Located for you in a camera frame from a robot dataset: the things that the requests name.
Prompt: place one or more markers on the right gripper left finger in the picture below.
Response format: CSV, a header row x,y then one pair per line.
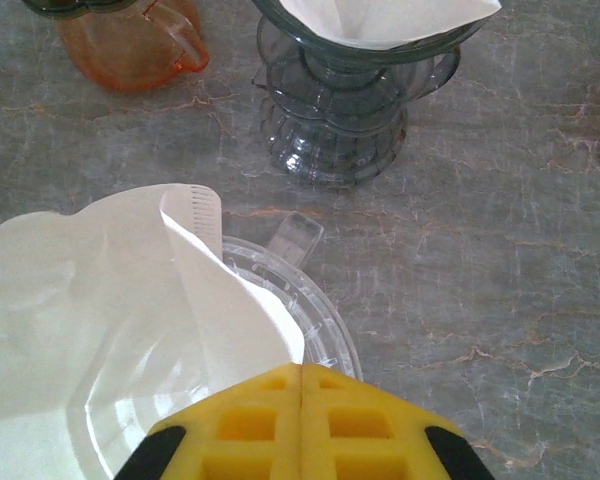
x,y
240,430

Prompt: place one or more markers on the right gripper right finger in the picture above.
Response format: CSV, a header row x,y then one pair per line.
x,y
370,430

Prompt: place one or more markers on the clear plastic dripper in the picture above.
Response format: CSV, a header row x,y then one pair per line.
x,y
320,325

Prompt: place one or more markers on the white paper coffee filter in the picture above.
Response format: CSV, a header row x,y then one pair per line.
x,y
105,300
380,20

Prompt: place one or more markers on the smoky grey server jug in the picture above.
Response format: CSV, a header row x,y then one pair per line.
x,y
330,160

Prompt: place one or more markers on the smoky grey plastic dripper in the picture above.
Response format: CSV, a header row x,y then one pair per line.
x,y
340,80

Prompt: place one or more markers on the orange plastic server jug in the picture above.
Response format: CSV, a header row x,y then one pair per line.
x,y
120,50

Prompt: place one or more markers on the dark green plastic dripper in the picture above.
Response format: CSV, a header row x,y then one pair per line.
x,y
65,6

